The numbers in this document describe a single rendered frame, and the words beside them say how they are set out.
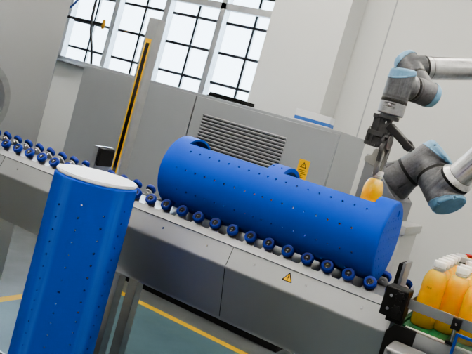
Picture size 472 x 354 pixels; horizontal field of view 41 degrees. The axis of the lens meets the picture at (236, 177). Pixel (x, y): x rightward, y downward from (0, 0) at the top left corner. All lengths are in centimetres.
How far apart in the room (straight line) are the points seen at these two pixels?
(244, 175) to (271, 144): 179
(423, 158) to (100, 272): 152
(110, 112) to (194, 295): 261
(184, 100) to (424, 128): 187
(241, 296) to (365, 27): 343
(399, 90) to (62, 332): 138
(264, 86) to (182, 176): 294
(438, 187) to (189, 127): 206
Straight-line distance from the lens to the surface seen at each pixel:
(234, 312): 231
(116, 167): 306
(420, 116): 503
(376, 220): 205
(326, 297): 211
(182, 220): 236
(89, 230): 208
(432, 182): 283
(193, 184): 230
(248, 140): 408
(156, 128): 449
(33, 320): 221
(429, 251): 497
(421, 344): 195
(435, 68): 243
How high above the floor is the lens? 135
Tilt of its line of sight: 5 degrees down
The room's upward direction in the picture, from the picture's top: 16 degrees clockwise
